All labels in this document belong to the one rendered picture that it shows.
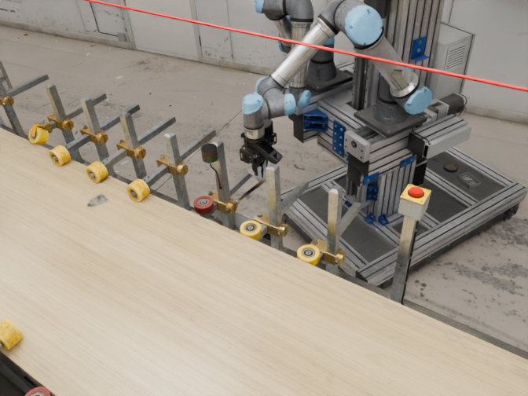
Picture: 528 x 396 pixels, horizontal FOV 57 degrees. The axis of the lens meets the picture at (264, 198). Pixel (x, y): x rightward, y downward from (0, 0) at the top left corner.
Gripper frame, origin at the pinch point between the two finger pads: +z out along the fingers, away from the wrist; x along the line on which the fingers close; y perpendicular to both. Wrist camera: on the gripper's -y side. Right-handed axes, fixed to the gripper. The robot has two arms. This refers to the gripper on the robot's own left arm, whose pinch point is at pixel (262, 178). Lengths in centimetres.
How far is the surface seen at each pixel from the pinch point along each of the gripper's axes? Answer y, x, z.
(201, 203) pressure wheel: 17.9, 17.4, 8.1
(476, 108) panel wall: -31, -262, 91
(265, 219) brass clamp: -6.9, 8.2, 12.1
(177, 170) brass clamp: 35.9, 10.1, 2.8
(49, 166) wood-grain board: 95, 32, 9
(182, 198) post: 37.1, 9.6, 19.3
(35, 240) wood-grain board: 59, 66, 9
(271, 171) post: -11.5, 9.6, -14.4
